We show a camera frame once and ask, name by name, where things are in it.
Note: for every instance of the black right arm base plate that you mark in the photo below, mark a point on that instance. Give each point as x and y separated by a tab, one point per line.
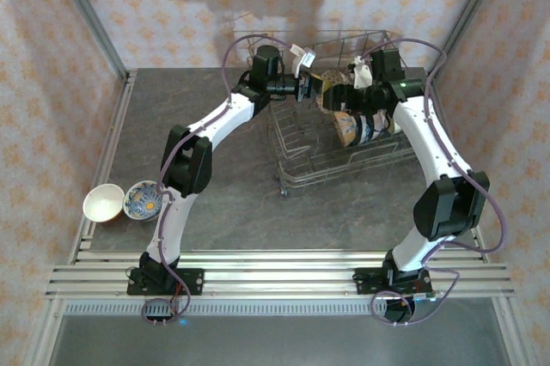
365	282

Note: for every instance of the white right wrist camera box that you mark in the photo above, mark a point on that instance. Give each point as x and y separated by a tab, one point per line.
361	76

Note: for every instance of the blue yellow patterned bowl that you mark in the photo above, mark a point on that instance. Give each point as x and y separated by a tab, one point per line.
142	203

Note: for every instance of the blue floral bowl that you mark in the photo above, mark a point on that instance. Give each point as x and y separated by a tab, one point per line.
366	129

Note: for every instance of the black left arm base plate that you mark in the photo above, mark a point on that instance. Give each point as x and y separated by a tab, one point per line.
193	282

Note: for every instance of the cream bowl blue orange flowers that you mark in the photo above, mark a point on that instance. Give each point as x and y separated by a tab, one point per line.
344	129

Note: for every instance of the aluminium corner post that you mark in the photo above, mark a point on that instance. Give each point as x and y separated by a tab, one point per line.
87	9
470	9

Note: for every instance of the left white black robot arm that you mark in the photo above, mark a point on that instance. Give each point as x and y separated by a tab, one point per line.
223	121

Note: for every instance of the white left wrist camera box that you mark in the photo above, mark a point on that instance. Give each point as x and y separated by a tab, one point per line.
303	59

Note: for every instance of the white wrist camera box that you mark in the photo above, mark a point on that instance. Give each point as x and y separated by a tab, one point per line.
303	59
361	76

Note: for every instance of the aluminium rail frame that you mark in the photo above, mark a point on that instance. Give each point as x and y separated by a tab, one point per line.
275	276

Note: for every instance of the pink patterned bowl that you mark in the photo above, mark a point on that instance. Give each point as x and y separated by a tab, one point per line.
383	123

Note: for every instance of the grey metal panel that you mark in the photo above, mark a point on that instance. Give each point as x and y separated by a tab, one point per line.
275	340

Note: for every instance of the green circuit board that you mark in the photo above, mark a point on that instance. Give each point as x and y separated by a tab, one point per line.
425	297

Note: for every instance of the brown flower patterned bowl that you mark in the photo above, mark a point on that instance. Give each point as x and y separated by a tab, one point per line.
337	78

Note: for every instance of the aluminium table side rail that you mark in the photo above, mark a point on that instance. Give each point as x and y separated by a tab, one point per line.
117	125
439	104

